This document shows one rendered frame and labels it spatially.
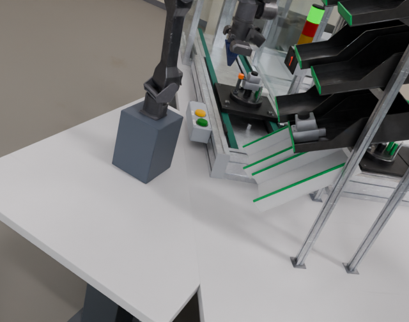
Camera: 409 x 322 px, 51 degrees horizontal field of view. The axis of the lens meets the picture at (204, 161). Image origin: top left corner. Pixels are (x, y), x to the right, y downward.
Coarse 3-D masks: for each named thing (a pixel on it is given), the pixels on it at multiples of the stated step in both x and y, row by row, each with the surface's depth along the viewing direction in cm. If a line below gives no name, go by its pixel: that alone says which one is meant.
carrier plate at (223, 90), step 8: (216, 88) 184; (224, 88) 185; (232, 88) 188; (224, 96) 178; (264, 96) 189; (224, 104) 172; (232, 104) 174; (264, 104) 182; (232, 112) 170; (240, 112) 171; (248, 112) 171; (256, 112) 173; (264, 112) 175; (272, 112) 177; (272, 120) 174
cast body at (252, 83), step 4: (252, 72) 174; (256, 72) 175; (248, 76) 176; (252, 76) 173; (256, 76) 174; (244, 80) 176; (248, 80) 175; (252, 80) 174; (256, 80) 175; (244, 84) 176; (248, 84) 175; (252, 84) 175; (256, 84) 176; (244, 88) 176; (248, 88) 176; (252, 88) 176; (256, 88) 177
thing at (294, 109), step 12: (276, 96) 128; (288, 96) 127; (300, 96) 127; (312, 96) 127; (324, 96) 126; (336, 96) 113; (276, 108) 124; (288, 108) 124; (300, 108) 123; (312, 108) 122; (324, 108) 115; (288, 120) 118
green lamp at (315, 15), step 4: (312, 8) 153; (316, 8) 152; (312, 12) 153; (316, 12) 152; (320, 12) 152; (308, 16) 155; (312, 16) 153; (316, 16) 153; (320, 16) 153; (308, 20) 155; (312, 20) 154; (316, 20) 154; (320, 20) 155
